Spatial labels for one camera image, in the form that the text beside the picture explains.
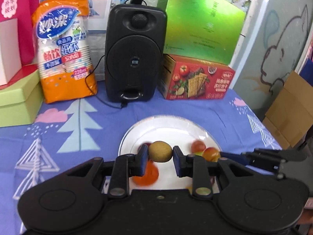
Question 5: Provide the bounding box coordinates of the black speaker cable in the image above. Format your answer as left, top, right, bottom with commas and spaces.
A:
84, 55, 128, 108

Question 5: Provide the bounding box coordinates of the flat cardboard box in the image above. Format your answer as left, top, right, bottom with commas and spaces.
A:
263, 71, 313, 148

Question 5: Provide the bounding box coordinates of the white cup box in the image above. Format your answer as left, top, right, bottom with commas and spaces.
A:
0, 17, 22, 86

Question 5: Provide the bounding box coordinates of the red cracker box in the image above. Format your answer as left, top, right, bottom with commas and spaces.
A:
158, 54, 236, 100

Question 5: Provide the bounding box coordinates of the white porcelain plate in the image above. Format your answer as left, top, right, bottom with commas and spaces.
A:
118, 115, 223, 191

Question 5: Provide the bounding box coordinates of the brown kiwi fruit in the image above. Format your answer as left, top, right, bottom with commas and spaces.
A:
149, 141, 173, 163

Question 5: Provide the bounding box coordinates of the large orange mandarin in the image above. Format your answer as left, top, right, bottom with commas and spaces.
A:
132, 163, 159, 186

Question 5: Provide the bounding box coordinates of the blue printed tablecloth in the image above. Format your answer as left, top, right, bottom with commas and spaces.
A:
0, 78, 294, 201

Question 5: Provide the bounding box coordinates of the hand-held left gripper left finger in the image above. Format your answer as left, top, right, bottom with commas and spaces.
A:
65, 144, 149, 197

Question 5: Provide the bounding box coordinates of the orange paper cup pack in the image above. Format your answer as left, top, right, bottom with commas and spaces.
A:
31, 0, 98, 104

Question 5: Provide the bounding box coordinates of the green gift box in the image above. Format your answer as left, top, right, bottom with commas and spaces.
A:
156, 0, 246, 66

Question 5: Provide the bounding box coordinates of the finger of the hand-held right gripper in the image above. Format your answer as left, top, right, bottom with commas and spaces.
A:
241, 148, 307, 162
219, 152, 286, 180

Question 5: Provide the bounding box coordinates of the cartoon wall sticker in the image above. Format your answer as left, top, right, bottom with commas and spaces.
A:
259, 4, 310, 86

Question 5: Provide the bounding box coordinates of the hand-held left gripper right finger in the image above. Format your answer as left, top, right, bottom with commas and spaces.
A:
172, 146, 256, 197

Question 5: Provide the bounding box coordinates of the green shoe box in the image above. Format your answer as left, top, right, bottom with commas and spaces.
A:
0, 64, 46, 128

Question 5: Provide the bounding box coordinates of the red-yellow plum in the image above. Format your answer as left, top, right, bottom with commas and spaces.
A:
202, 147, 220, 162

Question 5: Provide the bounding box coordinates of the pink paper bag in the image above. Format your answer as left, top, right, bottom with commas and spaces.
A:
0, 0, 35, 65

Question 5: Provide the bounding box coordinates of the small red plum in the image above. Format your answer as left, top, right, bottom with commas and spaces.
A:
191, 140, 206, 152

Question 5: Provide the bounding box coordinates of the black speaker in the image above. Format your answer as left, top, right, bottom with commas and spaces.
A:
105, 4, 168, 102

